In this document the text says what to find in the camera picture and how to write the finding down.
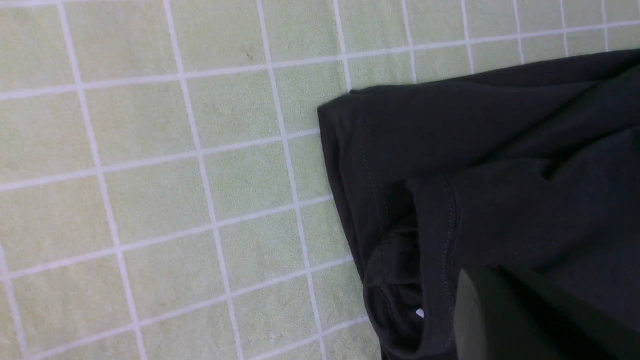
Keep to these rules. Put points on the dark gray long-sleeve shirt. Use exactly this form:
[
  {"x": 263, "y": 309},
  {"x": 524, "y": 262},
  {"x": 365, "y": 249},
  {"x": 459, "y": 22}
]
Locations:
[{"x": 532, "y": 168}]

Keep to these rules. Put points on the light green checkered tablecloth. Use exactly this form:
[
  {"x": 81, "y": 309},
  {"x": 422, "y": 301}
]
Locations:
[{"x": 163, "y": 192}]

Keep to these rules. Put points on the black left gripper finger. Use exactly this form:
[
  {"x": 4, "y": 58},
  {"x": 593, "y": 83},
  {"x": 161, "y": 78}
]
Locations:
[{"x": 517, "y": 315}]

